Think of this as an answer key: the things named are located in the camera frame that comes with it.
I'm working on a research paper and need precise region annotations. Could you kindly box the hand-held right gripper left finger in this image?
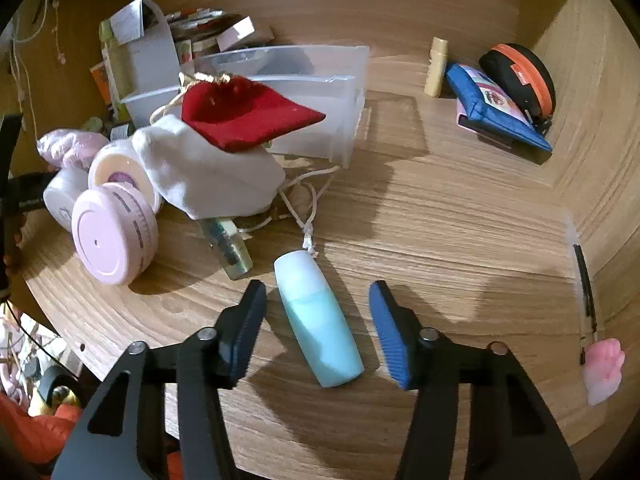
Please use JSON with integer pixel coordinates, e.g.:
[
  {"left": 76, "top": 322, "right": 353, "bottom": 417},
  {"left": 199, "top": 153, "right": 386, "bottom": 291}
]
[{"left": 50, "top": 280, "right": 268, "bottom": 480}]

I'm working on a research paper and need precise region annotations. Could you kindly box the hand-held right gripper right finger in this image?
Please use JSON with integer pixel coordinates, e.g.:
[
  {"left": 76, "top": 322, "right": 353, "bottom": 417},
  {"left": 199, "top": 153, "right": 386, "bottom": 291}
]
[{"left": 369, "top": 281, "right": 581, "bottom": 480}]

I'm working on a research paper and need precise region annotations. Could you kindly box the white round jar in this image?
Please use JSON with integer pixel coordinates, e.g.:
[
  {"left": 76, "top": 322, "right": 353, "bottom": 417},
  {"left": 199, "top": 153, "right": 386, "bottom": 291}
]
[{"left": 42, "top": 169, "right": 92, "bottom": 233}]

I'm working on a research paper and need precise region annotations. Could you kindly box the pink cord bundle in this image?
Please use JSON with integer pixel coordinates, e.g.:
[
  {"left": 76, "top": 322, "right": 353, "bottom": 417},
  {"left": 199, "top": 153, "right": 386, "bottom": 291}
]
[{"left": 37, "top": 129, "right": 109, "bottom": 171}]

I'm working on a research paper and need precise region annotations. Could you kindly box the light blue bottle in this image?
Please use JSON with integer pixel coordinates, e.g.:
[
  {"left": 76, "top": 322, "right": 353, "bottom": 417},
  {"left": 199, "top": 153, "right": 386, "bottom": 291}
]
[{"left": 274, "top": 251, "right": 365, "bottom": 389}]

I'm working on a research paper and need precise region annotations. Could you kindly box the pink round jar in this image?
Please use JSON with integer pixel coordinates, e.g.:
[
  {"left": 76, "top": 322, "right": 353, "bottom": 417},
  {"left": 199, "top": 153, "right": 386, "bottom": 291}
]
[{"left": 71, "top": 182, "right": 160, "bottom": 286}]

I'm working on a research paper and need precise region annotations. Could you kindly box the white drawstring pouch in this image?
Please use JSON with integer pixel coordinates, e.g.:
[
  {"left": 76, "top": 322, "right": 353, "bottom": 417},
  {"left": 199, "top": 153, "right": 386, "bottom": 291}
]
[{"left": 132, "top": 114, "right": 342, "bottom": 261}]

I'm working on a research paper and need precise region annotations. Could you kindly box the red drawstring pouch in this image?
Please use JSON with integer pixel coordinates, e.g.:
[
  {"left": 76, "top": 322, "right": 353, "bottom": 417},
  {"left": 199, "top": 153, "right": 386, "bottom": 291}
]
[{"left": 180, "top": 72, "right": 326, "bottom": 152}]

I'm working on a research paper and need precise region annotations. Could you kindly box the clear plastic bin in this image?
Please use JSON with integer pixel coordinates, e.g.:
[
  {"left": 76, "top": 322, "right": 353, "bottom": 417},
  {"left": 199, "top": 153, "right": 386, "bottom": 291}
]
[{"left": 122, "top": 45, "right": 371, "bottom": 170}]

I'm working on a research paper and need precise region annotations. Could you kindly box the small clear bottle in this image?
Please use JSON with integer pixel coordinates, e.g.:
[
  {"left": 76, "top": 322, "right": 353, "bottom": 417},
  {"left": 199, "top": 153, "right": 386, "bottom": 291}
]
[{"left": 200, "top": 217, "right": 253, "bottom": 281}]

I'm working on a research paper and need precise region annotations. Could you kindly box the cream round jar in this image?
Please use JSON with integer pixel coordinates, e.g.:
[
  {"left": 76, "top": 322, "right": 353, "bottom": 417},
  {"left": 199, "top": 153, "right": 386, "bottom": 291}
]
[{"left": 89, "top": 141, "right": 163, "bottom": 211}]

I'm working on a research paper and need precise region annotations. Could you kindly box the orange packet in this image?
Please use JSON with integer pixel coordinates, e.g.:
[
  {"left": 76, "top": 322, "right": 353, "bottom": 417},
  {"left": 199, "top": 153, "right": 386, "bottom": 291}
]
[{"left": 90, "top": 62, "right": 114, "bottom": 106}]

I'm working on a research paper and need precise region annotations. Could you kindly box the white paper bag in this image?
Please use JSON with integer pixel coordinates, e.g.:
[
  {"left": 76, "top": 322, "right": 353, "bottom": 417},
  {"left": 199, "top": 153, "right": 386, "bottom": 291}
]
[{"left": 102, "top": 0, "right": 183, "bottom": 111}]

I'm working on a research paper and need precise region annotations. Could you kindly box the black pen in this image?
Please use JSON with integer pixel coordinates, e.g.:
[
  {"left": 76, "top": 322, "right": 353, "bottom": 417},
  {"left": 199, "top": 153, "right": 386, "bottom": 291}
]
[{"left": 572, "top": 244, "right": 599, "bottom": 366}]

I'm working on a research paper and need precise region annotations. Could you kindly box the pink paw toy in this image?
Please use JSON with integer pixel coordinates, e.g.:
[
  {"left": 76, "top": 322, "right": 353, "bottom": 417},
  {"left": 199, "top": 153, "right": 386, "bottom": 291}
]
[{"left": 582, "top": 339, "right": 626, "bottom": 407}]

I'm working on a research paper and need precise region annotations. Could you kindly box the stack of books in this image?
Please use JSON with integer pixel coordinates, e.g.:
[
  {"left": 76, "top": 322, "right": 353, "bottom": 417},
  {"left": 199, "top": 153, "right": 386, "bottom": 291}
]
[{"left": 167, "top": 7, "right": 276, "bottom": 56}]

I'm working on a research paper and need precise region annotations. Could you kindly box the person's orange jacket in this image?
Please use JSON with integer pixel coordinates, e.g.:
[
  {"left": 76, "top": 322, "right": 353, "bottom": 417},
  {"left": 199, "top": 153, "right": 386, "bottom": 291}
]
[{"left": 0, "top": 392, "right": 83, "bottom": 480}]

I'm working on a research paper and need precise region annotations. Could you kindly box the blue zip pouch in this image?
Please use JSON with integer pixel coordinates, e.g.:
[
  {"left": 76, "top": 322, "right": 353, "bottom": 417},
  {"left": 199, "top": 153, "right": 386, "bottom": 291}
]
[{"left": 445, "top": 62, "right": 553, "bottom": 153}]

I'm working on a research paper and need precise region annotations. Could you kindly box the small white box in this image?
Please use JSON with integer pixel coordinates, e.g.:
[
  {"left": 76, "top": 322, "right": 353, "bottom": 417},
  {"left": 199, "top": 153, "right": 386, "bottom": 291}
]
[{"left": 216, "top": 16, "right": 256, "bottom": 47}]

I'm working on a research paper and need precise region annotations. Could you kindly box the cream tube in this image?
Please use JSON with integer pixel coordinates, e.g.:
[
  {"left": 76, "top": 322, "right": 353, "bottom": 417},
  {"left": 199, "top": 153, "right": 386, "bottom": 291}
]
[{"left": 424, "top": 37, "right": 447, "bottom": 98}]

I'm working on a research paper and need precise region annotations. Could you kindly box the black orange round case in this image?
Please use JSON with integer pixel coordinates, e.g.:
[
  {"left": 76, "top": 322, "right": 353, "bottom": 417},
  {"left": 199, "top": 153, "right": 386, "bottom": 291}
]
[{"left": 479, "top": 44, "right": 557, "bottom": 136}]

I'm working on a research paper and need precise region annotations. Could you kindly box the white hanging cord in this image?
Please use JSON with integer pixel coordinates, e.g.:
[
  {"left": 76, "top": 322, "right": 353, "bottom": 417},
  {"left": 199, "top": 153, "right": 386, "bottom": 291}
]
[{"left": 9, "top": 0, "right": 67, "bottom": 136}]

